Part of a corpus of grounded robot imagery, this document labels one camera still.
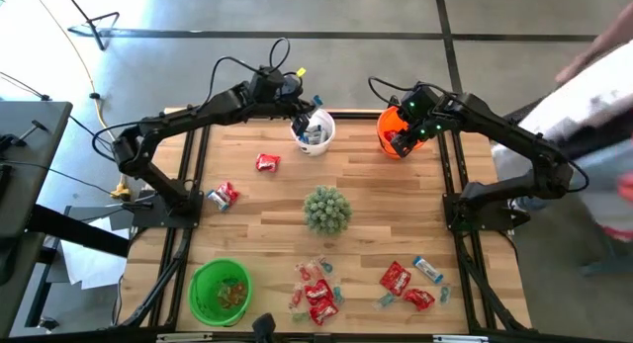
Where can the white plastic bucket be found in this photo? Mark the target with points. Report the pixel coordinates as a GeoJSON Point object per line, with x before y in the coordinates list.
{"type": "Point", "coordinates": [326, 123]}

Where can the black rounded object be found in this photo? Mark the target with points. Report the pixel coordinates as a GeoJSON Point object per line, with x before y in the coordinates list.
{"type": "Point", "coordinates": [263, 328]}

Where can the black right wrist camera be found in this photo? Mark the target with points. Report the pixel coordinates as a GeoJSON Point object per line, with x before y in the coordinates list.
{"type": "Point", "coordinates": [418, 100]}

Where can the black tripod stand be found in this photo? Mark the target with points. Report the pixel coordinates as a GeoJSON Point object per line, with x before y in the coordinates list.
{"type": "Point", "coordinates": [82, 17]}

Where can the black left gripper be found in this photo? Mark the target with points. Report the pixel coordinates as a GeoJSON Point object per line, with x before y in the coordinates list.
{"type": "Point", "coordinates": [289, 103]}

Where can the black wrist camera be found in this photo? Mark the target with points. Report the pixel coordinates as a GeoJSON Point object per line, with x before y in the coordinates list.
{"type": "Point", "coordinates": [418, 100]}
{"type": "Point", "coordinates": [269, 81]}

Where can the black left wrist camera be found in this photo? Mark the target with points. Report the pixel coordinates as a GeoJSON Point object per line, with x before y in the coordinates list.
{"type": "Point", "coordinates": [269, 81]}

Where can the blue grey table frame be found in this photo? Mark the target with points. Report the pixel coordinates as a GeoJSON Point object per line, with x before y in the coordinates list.
{"type": "Point", "coordinates": [601, 269]}

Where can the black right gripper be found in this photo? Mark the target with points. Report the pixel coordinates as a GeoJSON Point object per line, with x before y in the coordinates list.
{"type": "Point", "coordinates": [427, 125]}

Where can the black clamp tool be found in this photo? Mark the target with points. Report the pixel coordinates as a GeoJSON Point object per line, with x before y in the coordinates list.
{"type": "Point", "coordinates": [10, 143]}

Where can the green plastic bucket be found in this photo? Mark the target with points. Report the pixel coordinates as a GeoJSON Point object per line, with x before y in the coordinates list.
{"type": "Point", "coordinates": [200, 283]}

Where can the person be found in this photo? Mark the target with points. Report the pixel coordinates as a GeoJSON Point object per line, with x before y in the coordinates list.
{"type": "Point", "coordinates": [583, 106]}

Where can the green succulent in grey pot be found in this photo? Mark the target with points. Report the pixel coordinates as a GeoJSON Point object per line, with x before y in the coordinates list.
{"type": "Point", "coordinates": [324, 212]}

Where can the orange plastic pumpkin bucket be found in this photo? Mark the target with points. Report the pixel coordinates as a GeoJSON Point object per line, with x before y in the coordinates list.
{"type": "Point", "coordinates": [386, 123]}

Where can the silver metal bracket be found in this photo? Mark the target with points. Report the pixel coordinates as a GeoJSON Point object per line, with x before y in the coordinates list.
{"type": "Point", "coordinates": [460, 339]}
{"type": "Point", "coordinates": [184, 337]}

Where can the thin black rod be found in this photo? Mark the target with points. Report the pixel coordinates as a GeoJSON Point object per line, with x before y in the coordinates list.
{"type": "Point", "coordinates": [45, 97]}

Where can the dark grey desk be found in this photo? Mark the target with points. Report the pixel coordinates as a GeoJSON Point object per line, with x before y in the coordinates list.
{"type": "Point", "coordinates": [34, 150]}

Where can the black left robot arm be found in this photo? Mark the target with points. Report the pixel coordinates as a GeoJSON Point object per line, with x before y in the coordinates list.
{"type": "Point", "coordinates": [198, 111]}

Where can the clear wrapped pink candy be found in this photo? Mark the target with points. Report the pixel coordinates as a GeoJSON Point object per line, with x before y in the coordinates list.
{"type": "Point", "coordinates": [315, 270]}

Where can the white paper sheets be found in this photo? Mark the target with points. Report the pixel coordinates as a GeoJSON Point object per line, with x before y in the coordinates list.
{"type": "Point", "coordinates": [89, 269]}

